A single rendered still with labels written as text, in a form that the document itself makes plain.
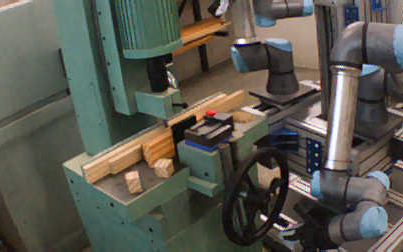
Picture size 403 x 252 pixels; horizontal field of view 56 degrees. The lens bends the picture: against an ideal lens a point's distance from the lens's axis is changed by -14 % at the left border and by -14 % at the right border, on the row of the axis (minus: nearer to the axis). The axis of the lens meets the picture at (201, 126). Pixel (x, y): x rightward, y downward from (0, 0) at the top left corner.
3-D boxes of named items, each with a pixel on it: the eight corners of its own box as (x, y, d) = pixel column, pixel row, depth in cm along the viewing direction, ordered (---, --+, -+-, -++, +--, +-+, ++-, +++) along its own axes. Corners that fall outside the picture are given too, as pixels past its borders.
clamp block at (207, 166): (215, 185, 114) (211, 156, 110) (180, 172, 123) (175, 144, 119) (249, 161, 123) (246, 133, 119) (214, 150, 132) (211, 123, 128)
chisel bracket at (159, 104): (167, 124, 126) (162, 97, 122) (138, 116, 135) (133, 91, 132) (185, 115, 130) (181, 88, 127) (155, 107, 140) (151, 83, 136)
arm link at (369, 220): (392, 215, 93) (384, 242, 88) (360, 222, 102) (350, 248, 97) (379, 196, 92) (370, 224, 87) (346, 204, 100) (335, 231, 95)
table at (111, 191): (153, 237, 101) (148, 218, 98) (88, 197, 121) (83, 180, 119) (292, 138, 138) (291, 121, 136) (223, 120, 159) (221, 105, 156)
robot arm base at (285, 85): (282, 81, 195) (281, 61, 191) (306, 88, 184) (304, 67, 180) (259, 90, 188) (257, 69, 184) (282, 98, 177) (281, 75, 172)
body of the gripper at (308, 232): (302, 257, 109) (335, 253, 100) (290, 233, 109) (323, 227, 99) (316, 241, 114) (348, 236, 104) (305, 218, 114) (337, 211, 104)
